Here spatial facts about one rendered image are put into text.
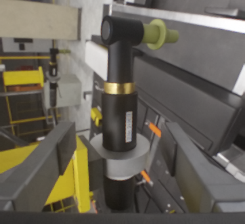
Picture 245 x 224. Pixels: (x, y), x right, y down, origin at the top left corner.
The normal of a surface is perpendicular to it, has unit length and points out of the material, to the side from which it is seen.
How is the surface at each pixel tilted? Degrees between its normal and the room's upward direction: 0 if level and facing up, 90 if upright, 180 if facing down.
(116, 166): 56
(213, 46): 0
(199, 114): 0
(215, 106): 0
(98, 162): 90
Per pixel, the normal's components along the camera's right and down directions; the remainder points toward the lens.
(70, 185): 0.50, 0.22
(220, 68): -0.86, 0.12
